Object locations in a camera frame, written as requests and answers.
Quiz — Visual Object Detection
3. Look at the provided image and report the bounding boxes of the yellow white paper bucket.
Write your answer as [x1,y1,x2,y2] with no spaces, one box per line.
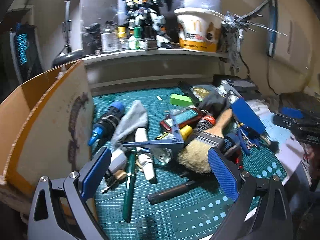
[174,8,224,53]

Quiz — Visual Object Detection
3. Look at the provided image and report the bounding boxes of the blue grey angle ruler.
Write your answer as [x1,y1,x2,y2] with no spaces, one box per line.
[123,112,184,152]

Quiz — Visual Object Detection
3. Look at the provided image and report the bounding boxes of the dark green pen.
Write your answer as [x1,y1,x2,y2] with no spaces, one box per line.
[123,148,137,223]

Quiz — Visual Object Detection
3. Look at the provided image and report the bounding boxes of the blue white robot figure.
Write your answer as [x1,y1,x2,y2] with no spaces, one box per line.
[122,0,174,49]

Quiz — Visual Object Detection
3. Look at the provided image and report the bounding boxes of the black craft knife handle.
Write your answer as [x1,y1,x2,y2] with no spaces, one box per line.
[147,180,200,205]

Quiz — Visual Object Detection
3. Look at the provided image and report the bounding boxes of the grey cloth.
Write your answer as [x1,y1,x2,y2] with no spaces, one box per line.
[111,100,148,152]

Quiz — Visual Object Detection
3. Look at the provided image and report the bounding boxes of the blue black marker bottle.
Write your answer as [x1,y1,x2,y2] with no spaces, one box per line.
[87,101,125,146]

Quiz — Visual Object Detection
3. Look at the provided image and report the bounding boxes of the clear glass jar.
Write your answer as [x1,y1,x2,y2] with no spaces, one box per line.
[100,21,118,54]

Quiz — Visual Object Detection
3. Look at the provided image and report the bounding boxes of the wooden handle paint brush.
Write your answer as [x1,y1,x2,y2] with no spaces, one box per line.
[177,108,233,174]

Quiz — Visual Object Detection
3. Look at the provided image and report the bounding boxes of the black desk lamp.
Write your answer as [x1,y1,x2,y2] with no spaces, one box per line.
[52,0,84,68]

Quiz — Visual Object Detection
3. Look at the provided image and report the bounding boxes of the black computer tower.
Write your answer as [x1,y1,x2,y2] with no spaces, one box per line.
[0,22,45,86]

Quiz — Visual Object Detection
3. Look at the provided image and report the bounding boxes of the grey winged model kit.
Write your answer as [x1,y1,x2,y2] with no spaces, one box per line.
[221,0,288,79]

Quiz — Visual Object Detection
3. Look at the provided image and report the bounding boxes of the blue notebook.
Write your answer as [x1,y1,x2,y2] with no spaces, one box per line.
[231,98,265,134]

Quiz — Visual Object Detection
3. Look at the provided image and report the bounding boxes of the small yellow capped bottle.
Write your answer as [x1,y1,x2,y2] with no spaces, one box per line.
[180,125,193,141]

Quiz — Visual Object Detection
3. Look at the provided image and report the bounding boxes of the green cutting mat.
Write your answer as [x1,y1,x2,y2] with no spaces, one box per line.
[91,86,288,240]

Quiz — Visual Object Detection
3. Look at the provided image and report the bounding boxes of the cardboard storage box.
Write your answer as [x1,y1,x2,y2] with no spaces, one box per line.
[1,60,94,215]

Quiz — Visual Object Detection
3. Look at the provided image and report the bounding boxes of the white tube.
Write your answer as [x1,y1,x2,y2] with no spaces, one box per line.
[135,127,155,181]

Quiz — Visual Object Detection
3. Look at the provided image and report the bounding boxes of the blue handled pliers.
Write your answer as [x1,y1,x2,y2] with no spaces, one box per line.
[236,122,260,156]

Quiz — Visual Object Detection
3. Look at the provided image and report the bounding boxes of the green eraser block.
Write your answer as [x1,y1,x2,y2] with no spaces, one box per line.
[170,94,193,107]

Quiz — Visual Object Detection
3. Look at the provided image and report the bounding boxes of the black knit cloth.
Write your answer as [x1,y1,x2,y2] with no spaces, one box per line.
[197,92,229,118]

